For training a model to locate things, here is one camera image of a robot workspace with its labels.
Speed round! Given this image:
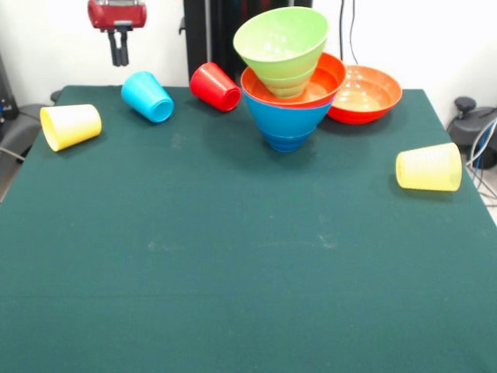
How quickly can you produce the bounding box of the black chair base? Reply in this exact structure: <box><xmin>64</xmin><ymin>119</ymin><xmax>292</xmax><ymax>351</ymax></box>
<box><xmin>446</xmin><ymin>96</ymin><xmax>497</xmax><ymax>170</ymax></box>

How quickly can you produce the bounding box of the dark green tablecloth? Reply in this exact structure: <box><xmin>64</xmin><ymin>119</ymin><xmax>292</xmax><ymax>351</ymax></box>
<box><xmin>0</xmin><ymin>84</ymin><xmax>497</xmax><ymax>373</ymax></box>

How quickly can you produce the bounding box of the orange bowl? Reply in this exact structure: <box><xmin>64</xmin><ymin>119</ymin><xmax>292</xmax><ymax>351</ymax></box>
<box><xmin>239</xmin><ymin>52</ymin><xmax>348</xmax><ymax>110</ymax></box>
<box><xmin>328</xmin><ymin>64</ymin><xmax>403</xmax><ymax>125</ymax></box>

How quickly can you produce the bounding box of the large green bowl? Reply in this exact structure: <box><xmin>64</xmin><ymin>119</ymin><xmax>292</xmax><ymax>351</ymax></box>
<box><xmin>232</xmin><ymin>6</ymin><xmax>330</xmax><ymax>82</ymax></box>

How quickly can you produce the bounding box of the opaque yellow cup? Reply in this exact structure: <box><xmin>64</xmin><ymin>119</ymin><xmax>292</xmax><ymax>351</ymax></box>
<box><xmin>39</xmin><ymin>103</ymin><xmax>103</xmax><ymax>152</ymax></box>

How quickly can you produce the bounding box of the black wall cable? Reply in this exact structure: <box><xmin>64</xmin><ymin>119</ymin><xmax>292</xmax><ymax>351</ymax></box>
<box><xmin>335</xmin><ymin>0</ymin><xmax>360</xmax><ymax>67</ymax></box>

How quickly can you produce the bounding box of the black chair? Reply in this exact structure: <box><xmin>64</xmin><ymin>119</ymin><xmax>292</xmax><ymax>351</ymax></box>
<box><xmin>0</xmin><ymin>89</ymin><xmax>63</xmax><ymax>162</ymax></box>

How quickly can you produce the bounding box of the large light blue bowl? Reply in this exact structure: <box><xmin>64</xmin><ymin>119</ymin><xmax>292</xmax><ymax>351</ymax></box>
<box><xmin>242</xmin><ymin>92</ymin><xmax>335</xmax><ymax>140</ymax></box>

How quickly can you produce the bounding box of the light blue cup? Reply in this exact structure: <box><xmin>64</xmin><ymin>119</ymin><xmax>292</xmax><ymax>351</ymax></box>
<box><xmin>120</xmin><ymin>70</ymin><xmax>175</xmax><ymax>124</ymax></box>

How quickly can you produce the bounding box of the translucent yellow cup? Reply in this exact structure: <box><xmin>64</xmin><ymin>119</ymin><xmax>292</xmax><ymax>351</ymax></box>
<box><xmin>394</xmin><ymin>142</ymin><xmax>463</xmax><ymax>193</ymax></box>

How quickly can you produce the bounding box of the small green bowl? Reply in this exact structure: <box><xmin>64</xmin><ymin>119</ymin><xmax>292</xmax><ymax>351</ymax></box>
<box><xmin>262</xmin><ymin>65</ymin><xmax>318</xmax><ymax>99</ymax></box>

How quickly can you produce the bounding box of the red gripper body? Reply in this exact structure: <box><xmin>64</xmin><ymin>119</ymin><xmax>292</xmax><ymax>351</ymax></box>
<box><xmin>87</xmin><ymin>0</ymin><xmax>149</xmax><ymax>33</ymax></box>

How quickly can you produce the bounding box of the floor cable bundle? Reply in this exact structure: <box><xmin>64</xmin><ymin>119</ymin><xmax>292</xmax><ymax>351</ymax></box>
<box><xmin>465</xmin><ymin>116</ymin><xmax>497</xmax><ymax>205</ymax></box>

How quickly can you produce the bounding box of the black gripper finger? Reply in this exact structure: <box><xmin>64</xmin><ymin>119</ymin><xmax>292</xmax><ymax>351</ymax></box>
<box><xmin>118</xmin><ymin>28</ymin><xmax>130</xmax><ymax>67</ymax></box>
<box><xmin>107</xmin><ymin>30</ymin><xmax>120</xmax><ymax>68</ymax></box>

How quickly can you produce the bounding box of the red cup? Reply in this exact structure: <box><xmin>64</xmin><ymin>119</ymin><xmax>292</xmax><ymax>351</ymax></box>
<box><xmin>189</xmin><ymin>61</ymin><xmax>242</xmax><ymax>113</ymax></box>

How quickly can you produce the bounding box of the small dark blue bowl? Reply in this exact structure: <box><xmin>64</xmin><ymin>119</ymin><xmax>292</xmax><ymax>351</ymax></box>
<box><xmin>266</xmin><ymin>130</ymin><xmax>312</xmax><ymax>153</ymax></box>

